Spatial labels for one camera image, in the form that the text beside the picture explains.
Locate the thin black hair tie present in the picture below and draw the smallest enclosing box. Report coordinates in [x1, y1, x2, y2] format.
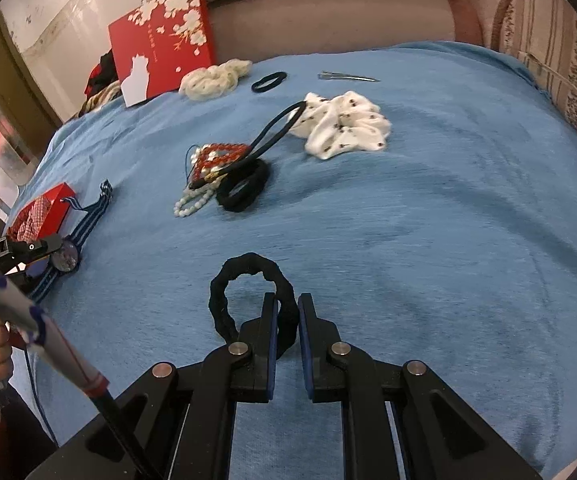
[250, 70, 289, 94]

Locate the striped cushion right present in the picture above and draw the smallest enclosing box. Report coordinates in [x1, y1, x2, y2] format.
[491, 0, 577, 130]

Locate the red floral box lid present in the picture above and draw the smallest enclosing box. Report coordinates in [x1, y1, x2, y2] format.
[108, 0, 215, 107]

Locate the blue blanket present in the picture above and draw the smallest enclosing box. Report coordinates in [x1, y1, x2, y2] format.
[17, 42, 577, 479]

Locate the black red clothing pile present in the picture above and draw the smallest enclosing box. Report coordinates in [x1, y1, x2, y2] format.
[75, 51, 121, 118]

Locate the red white checkered scrunchie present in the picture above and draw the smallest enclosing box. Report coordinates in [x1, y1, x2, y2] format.
[10, 196, 51, 242]

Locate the red bead bracelet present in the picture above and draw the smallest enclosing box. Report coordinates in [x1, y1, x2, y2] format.
[187, 142, 253, 186]

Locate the black headband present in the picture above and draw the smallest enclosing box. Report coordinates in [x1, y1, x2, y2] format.
[189, 101, 307, 190]

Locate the white dotted scrunchie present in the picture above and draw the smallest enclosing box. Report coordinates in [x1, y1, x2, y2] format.
[290, 91, 392, 160]

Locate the black cable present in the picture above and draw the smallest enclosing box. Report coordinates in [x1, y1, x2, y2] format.
[21, 346, 61, 449]

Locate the thick black scrunchie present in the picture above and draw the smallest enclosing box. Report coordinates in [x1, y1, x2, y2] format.
[216, 159, 270, 212]

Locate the watch with striped strap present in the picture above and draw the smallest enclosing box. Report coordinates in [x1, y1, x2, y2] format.
[30, 180, 114, 304]

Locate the cream scrunchie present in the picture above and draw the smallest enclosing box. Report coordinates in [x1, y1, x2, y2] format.
[179, 58, 253, 101]

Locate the white blue red cable sleeve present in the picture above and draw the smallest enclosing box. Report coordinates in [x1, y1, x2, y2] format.
[0, 242, 111, 400]

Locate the pink headboard cushion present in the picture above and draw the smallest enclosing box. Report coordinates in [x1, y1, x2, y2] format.
[208, 0, 484, 62]

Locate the white pearl bead bracelet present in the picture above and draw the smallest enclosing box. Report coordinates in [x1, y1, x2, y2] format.
[172, 145, 220, 219]

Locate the silver hair clip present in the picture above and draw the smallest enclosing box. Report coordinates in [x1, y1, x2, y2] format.
[318, 70, 379, 84]

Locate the red jewelry box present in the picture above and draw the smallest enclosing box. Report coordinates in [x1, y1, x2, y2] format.
[6, 182, 76, 243]

